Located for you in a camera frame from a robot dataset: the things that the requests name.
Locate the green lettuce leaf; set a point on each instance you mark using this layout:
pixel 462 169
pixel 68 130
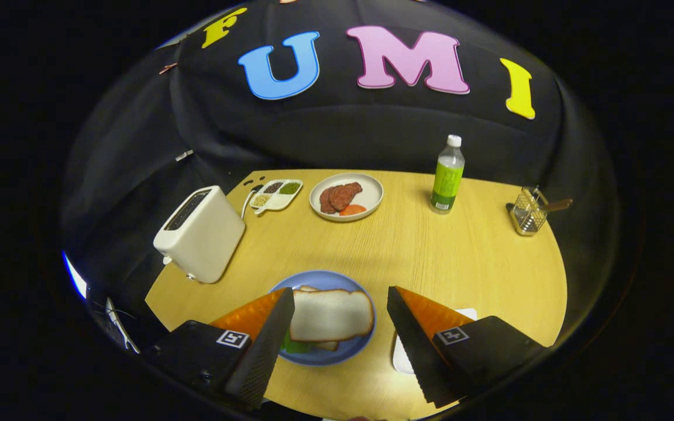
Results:
pixel 295 346

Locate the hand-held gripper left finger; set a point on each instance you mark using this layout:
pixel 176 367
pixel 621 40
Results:
pixel 261 351

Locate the thick bread slice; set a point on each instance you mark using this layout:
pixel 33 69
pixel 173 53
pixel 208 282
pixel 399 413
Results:
pixel 326 345

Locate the toasted bread slice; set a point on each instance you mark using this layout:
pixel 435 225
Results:
pixel 331 316

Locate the pink cloth clip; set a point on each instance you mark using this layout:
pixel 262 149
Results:
pixel 168 68

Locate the white toaster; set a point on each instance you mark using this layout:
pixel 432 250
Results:
pixel 208 245

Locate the white divided bean dish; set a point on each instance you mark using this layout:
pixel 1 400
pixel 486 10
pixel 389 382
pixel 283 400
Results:
pixel 281 202

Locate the black backdrop cloth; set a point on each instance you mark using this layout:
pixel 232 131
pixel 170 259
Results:
pixel 372 128

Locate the orange food slice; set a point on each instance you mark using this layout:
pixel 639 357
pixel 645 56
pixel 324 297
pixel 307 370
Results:
pixel 353 210

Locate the white square plate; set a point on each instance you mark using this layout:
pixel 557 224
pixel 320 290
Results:
pixel 400 356

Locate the bright white panel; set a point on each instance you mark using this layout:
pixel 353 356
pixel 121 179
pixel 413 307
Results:
pixel 75 278

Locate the silver cloth clip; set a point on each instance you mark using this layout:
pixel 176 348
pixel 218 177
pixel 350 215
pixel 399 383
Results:
pixel 184 155

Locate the green label plastic bottle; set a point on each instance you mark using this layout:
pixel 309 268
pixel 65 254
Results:
pixel 447 181

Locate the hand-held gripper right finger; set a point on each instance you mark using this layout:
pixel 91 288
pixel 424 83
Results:
pixel 416 351

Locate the brown meat slice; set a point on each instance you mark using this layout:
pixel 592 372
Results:
pixel 325 202
pixel 346 196

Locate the blue round plate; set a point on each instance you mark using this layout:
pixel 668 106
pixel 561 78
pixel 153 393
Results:
pixel 328 355

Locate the round white plate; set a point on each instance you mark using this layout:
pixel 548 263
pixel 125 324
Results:
pixel 369 190

